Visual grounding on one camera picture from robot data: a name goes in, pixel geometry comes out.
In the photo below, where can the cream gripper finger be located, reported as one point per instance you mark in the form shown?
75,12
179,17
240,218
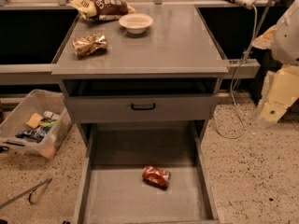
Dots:
280,92
265,40

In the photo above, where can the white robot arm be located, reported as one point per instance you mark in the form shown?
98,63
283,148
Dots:
285,45

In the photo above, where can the closed grey top drawer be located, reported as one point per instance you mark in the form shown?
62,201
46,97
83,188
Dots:
140,108

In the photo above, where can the open grey middle drawer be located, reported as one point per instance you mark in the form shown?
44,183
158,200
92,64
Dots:
112,190

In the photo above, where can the yellow sponge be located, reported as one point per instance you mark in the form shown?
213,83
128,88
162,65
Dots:
34,120

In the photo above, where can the crushed red coke can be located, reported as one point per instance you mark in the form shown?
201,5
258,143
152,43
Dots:
156,176

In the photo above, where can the brown chip bag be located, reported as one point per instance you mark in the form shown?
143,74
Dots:
102,10

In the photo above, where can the crushed gold can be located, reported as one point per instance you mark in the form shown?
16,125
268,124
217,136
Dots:
89,44

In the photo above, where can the grey drawer cabinet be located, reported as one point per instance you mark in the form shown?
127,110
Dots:
175,56

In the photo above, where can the metal grabber tool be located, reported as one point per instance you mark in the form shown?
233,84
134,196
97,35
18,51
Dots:
15,198

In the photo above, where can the clear plastic bin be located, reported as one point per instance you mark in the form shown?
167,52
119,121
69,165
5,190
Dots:
38,125

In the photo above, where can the blue snack packet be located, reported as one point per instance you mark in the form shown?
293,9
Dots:
35,135

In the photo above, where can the white bowl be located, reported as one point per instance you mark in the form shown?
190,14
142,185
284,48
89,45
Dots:
136,23

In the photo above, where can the white small bottle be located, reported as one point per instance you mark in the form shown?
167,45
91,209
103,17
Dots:
50,115

